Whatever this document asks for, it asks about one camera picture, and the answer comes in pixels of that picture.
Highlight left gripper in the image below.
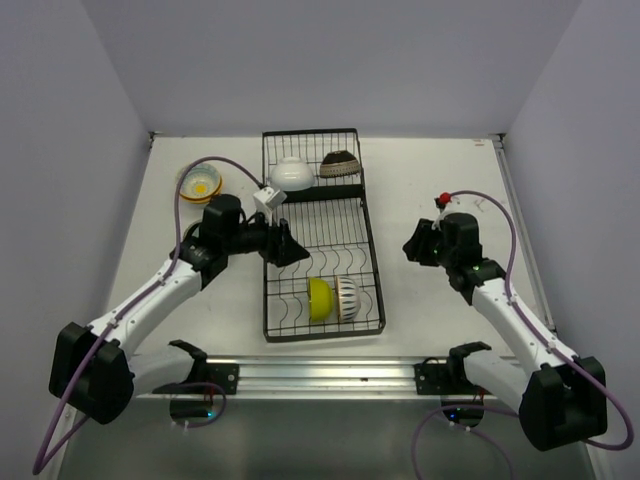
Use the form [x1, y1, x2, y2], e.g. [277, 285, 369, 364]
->
[223, 205, 309, 267]

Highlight lime yellow bowl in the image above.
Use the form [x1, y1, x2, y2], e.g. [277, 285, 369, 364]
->
[307, 277, 334, 323]

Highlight white black striped bowl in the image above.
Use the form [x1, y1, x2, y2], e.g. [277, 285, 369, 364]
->
[334, 276, 361, 323]

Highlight dark patterned bowl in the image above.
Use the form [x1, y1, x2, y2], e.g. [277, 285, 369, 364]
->
[319, 150, 361, 178]

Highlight orange yellow bowl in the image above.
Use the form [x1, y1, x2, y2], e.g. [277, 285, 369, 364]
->
[179, 190, 221, 205]

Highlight white bowl yellow sun dots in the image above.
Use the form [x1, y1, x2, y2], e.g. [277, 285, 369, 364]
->
[176, 163, 223, 198]

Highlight pale green celadon bowl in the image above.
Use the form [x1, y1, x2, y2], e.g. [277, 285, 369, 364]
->
[212, 180, 224, 197]

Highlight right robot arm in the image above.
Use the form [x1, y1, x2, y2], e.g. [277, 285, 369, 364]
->
[403, 212, 608, 451]

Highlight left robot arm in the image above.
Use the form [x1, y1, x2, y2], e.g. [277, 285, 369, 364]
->
[49, 187, 310, 424]

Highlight white ceramic bowl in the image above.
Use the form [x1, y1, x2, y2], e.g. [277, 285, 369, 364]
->
[269, 156, 315, 192]

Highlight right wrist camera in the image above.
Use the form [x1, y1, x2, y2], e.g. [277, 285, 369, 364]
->
[434, 192, 478, 216]

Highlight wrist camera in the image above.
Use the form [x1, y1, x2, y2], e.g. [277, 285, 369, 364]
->
[434, 192, 478, 216]
[253, 186, 286, 223]

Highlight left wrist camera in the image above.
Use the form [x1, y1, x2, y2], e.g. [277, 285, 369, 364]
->
[253, 186, 286, 223]

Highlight black wire dish rack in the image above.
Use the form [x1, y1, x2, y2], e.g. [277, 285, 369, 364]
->
[261, 127, 387, 344]

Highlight aluminium mounting rail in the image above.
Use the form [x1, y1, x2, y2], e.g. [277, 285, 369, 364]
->
[63, 355, 521, 400]

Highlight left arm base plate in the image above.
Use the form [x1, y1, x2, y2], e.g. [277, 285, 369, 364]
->
[164, 363, 240, 396]

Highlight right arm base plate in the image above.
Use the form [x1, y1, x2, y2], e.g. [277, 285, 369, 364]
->
[413, 357, 480, 396]

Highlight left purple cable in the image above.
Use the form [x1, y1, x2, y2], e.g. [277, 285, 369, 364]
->
[32, 155, 264, 476]

